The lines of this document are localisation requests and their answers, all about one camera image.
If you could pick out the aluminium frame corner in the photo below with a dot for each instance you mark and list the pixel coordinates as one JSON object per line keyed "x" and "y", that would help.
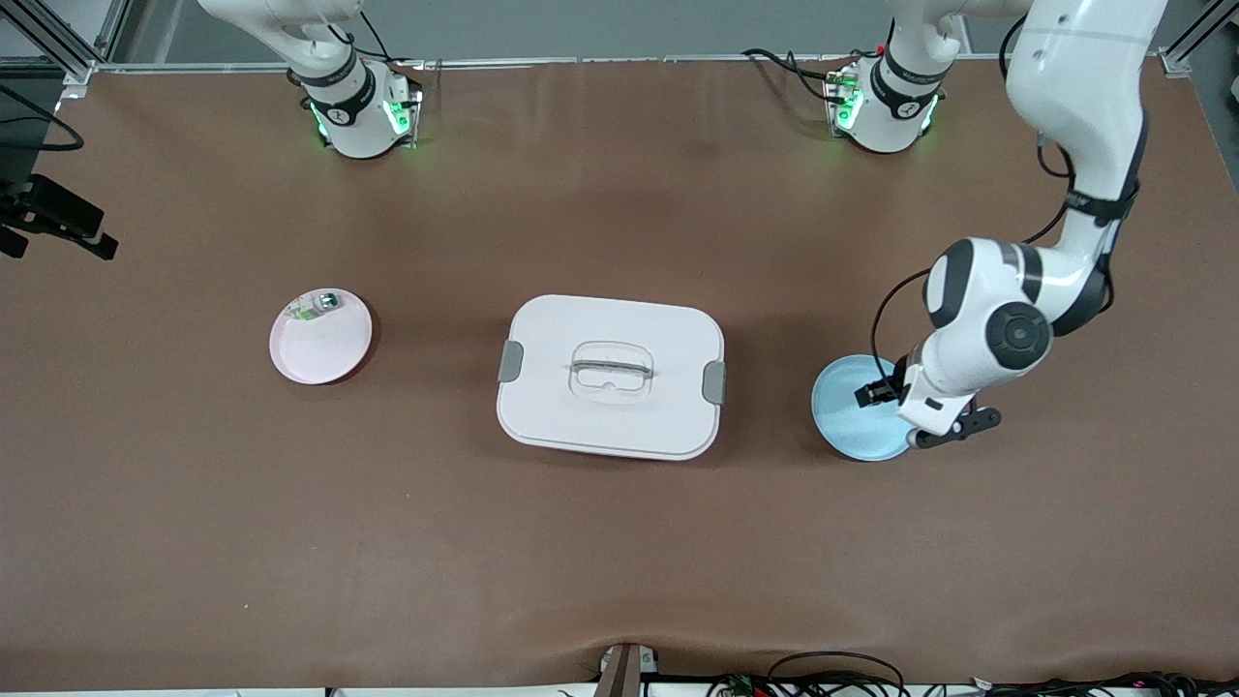
{"x": 75, "y": 70}
{"x": 1174, "y": 63}

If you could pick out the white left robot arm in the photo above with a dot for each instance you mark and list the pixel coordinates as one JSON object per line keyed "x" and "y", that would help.
{"x": 1084, "y": 87}

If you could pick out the white plastic storage box lid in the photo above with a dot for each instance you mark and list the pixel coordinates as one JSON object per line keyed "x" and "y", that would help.
{"x": 581, "y": 421}

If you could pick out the light blue round plate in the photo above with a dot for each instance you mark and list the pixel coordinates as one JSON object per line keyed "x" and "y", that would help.
{"x": 852, "y": 434}

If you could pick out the metal table edge rail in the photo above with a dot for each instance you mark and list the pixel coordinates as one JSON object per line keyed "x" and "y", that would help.
{"x": 581, "y": 60}

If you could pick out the pink round plate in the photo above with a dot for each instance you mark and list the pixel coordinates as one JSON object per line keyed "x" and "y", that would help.
{"x": 324, "y": 348}

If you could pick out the green push-button switch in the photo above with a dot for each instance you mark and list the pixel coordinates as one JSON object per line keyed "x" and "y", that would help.
{"x": 315, "y": 306}

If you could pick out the grey lid latch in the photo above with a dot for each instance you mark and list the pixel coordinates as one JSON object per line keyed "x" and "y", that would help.
{"x": 510, "y": 361}
{"x": 714, "y": 382}

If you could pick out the brown camera mount post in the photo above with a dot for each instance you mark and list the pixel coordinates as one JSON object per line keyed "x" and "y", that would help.
{"x": 619, "y": 673}

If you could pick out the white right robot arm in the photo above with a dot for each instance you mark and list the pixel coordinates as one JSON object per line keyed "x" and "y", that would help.
{"x": 353, "y": 106}

